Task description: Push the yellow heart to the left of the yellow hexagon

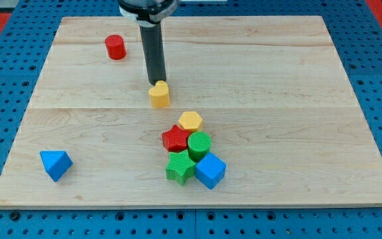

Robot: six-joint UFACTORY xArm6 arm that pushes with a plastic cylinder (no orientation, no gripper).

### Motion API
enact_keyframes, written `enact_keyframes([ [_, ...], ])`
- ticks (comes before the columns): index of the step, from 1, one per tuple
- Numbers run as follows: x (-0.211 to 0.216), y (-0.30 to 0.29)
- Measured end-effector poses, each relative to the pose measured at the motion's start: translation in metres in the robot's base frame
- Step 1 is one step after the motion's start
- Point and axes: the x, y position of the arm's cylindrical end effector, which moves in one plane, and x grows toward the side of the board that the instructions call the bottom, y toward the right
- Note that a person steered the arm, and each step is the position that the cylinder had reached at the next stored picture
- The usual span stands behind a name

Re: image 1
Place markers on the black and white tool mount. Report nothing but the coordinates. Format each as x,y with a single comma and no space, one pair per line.
147,13

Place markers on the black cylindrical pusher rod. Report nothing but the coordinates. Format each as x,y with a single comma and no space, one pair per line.
154,53

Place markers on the yellow heart block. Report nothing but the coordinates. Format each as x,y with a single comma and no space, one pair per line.
159,95

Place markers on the yellow hexagon block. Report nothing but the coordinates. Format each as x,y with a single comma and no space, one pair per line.
191,121

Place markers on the red cylinder block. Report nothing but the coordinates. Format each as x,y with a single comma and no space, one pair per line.
115,47

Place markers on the red star block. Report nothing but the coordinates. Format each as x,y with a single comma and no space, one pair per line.
175,139

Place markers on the green cylinder block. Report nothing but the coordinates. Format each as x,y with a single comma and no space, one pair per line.
199,144

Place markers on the wooden board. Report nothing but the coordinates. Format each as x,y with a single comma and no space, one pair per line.
272,93

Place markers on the green star block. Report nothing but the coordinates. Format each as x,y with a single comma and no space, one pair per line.
180,167

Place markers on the blue cube block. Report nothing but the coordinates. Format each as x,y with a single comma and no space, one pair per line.
210,170

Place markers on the blue triangle block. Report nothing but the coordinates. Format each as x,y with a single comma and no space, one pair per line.
55,163

